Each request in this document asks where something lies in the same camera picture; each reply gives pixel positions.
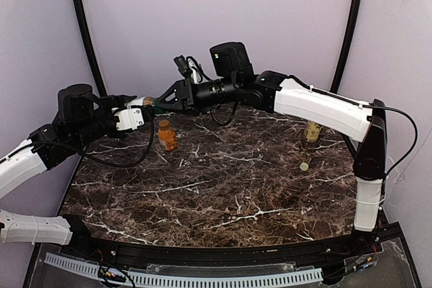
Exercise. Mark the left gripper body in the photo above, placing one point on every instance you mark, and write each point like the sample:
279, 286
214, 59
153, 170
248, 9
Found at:
110, 103

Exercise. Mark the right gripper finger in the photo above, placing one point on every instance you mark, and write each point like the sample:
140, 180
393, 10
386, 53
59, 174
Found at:
171, 107
170, 95

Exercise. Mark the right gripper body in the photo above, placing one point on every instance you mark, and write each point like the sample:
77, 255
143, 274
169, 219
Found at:
187, 95

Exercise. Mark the coffee bottle green cap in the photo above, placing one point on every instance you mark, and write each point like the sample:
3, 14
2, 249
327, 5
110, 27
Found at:
142, 101

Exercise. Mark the orange juice bottle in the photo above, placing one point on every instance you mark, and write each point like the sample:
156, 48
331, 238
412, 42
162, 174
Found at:
167, 136

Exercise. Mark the green tea bottle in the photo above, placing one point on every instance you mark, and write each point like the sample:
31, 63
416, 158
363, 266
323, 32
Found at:
312, 131

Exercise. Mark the pale green bottle cap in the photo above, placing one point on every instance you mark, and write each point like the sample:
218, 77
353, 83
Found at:
304, 166

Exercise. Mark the dark green bottle cap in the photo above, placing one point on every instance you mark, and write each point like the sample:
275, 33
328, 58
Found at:
157, 110

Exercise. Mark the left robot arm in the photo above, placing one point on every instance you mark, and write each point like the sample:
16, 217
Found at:
82, 118

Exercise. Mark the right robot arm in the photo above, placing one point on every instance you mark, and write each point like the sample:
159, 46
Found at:
274, 92

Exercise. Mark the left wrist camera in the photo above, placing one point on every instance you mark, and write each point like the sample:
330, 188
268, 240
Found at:
132, 117

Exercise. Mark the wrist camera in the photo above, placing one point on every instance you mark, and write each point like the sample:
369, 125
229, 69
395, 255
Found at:
132, 117
189, 68

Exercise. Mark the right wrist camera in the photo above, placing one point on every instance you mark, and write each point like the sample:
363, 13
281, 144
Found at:
189, 68

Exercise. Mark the black front frame rail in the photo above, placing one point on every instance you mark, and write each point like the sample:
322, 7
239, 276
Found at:
326, 252

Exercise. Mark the white slotted cable duct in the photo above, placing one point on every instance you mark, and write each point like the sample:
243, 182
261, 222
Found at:
158, 275

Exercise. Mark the left black corner post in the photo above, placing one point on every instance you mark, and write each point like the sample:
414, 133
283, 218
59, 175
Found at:
88, 47

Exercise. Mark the black corner post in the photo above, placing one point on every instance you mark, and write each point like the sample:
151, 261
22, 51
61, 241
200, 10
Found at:
88, 47
346, 44

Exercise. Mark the right black corner post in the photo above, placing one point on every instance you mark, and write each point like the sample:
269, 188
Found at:
346, 44

